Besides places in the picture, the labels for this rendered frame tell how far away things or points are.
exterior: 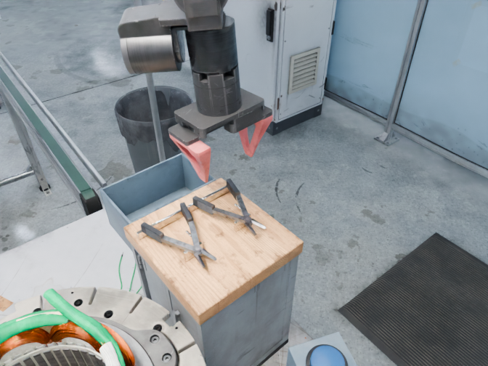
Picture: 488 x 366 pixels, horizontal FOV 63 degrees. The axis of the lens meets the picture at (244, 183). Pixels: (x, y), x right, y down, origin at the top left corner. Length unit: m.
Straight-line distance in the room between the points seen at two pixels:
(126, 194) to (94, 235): 0.33
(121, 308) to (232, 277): 0.15
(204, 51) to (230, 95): 0.06
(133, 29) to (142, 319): 0.32
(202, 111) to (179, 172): 0.30
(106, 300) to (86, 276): 0.46
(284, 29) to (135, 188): 1.89
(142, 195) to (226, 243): 0.24
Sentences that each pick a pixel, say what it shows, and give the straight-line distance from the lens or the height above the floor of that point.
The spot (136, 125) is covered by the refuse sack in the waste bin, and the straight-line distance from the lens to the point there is 1.92.
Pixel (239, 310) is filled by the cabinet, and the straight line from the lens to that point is 0.60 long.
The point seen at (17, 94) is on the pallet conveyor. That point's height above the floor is 0.76.
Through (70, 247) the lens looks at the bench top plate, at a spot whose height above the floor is 0.78.
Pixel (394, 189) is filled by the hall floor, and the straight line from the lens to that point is 2.49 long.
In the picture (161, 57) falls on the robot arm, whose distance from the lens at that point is 0.47.
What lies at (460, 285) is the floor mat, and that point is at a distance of 2.09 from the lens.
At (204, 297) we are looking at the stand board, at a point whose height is 1.07.
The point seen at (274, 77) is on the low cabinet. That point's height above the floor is 0.43.
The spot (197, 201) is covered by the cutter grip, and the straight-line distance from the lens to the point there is 0.62.
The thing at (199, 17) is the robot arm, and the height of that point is 1.38.
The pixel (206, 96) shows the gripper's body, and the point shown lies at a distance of 0.49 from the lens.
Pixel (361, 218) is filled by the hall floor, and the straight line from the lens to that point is 2.24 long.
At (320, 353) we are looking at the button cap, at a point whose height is 1.04.
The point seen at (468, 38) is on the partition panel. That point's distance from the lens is 2.48.
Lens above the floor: 1.50
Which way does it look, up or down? 39 degrees down
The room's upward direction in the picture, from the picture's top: straight up
